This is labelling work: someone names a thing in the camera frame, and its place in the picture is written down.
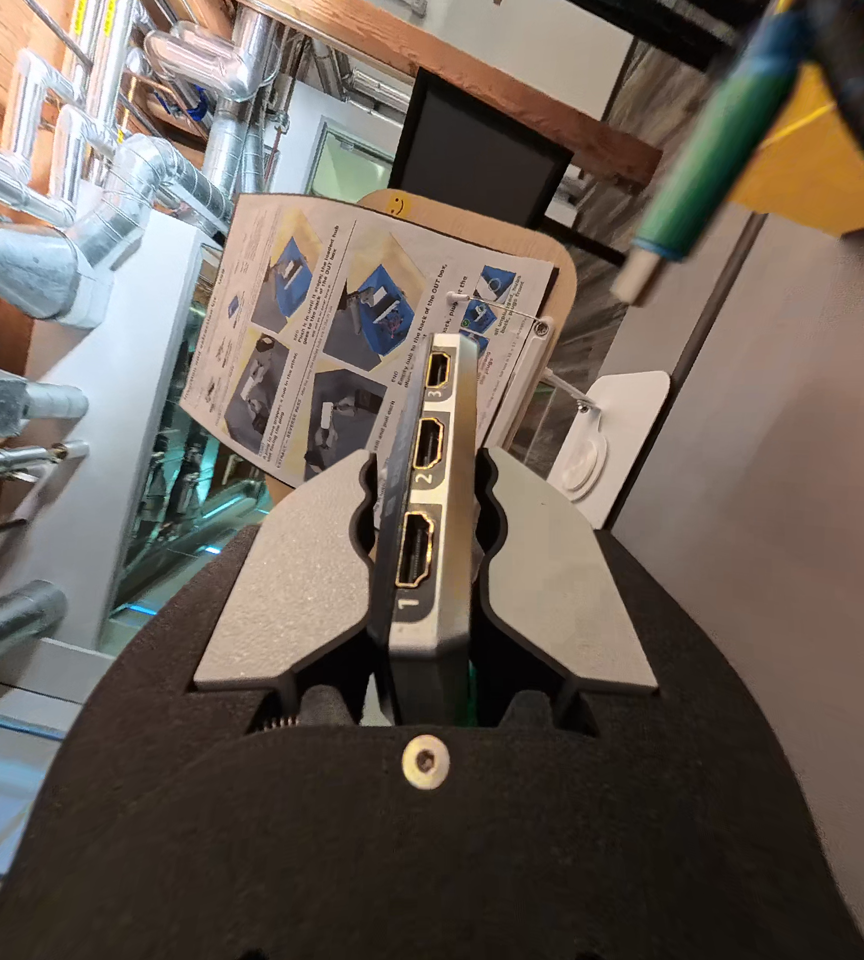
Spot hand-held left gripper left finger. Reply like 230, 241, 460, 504
192, 455, 388, 691

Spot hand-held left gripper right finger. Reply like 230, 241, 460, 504
474, 450, 661, 694

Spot silver grey usb adapter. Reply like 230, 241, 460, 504
386, 336, 482, 730

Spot black braided cable green plug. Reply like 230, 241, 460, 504
618, 0, 864, 310

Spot yellow plastic bin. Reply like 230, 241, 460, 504
725, 60, 864, 238

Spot white stand base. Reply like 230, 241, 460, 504
546, 369, 674, 531

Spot instruction sheet on wooden board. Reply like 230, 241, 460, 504
179, 188, 580, 492

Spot silver ventilation ducts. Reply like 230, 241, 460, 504
0, 0, 286, 694

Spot black sign stand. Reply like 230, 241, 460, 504
389, 66, 574, 232

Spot wooden beam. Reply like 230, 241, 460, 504
237, 0, 662, 190

